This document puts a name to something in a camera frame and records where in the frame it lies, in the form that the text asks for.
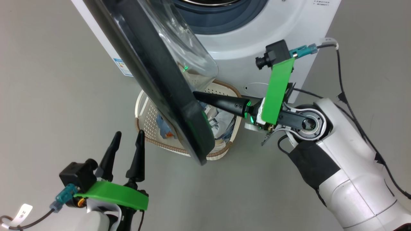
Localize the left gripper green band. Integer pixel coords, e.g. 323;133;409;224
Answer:
74;130;149;211

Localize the cream perforated laundry basket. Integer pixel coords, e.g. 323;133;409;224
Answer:
135;80;243;161

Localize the grey rubber door gasket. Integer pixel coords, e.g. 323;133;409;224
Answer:
172;0;268;35

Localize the white front-load washing machine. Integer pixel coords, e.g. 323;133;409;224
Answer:
71;0;341;105

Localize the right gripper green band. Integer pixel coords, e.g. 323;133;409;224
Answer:
193;58;295;132

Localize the white paper cable tag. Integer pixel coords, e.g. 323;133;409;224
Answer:
1;204;33;229

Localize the black camera cable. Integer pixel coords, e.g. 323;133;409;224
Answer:
0;209;56;231
316;38;411;199

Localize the black left camera cable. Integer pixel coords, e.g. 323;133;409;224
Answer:
0;209;56;231

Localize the white garment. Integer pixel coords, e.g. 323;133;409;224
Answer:
198;101;237;150

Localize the teal right camera cable connector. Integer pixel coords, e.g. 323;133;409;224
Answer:
289;44;319;59

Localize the teal left camera cable connector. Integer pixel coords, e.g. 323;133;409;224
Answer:
50;184;77;213

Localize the teal camera cable connector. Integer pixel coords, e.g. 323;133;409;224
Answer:
289;44;319;59
50;184;77;213

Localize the blue energy label sticker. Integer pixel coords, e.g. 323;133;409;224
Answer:
113;58;133;77

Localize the round white filter cover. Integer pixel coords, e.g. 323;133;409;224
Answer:
243;82;269;97

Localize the black round glass washer door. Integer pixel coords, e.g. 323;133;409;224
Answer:
83;0;219;166

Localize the black right camera cable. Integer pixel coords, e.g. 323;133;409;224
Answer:
316;38;411;199

